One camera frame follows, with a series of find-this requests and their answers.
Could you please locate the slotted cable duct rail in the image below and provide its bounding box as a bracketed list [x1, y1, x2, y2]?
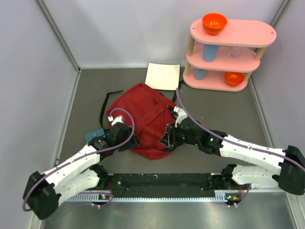
[68, 189, 241, 203]

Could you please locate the orange bowl top shelf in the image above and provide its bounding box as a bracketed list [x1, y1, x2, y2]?
[202, 13, 227, 35]

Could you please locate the pink three-tier shelf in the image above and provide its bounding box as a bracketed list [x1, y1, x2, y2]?
[183, 19, 277, 92]

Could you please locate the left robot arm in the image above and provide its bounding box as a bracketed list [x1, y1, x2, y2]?
[22, 123, 139, 219]

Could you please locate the blue cup shelf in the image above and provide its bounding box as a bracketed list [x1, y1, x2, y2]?
[203, 44, 219, 62]
[194, 68, 206, 80]

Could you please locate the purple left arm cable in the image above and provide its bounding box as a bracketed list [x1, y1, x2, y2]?
[22, 108, 135, 212]

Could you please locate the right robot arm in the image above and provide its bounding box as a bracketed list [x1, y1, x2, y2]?
[160, 117, 305, 195]

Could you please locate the blue cup middle shelf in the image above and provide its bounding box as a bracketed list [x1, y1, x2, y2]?
[203, 44, 219, 62]

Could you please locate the red student backpack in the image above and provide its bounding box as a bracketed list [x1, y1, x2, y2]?
[100, 83, 175, 160]

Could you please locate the blue cup bottom shelf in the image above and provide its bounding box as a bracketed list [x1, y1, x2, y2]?
[194, 68, 206, 80]

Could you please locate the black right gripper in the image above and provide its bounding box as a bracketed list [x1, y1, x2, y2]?
[160, 121, 200, 148]

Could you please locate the orange bowl bottom shelf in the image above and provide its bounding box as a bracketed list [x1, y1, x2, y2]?
[224, 72, 244, 86]

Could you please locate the orange bowl shelf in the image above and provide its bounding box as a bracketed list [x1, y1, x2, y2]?
[202, 13, 227, 35]
[224, 72, 244, 86]

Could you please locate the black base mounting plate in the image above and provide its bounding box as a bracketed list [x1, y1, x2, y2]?
[95, 173, 241, 198]

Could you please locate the blue snap wallet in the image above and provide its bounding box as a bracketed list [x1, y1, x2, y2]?
[85, 128, 104, 143]

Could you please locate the clear glass cup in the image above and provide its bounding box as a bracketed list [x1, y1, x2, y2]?
[227, 46, 243, 58]

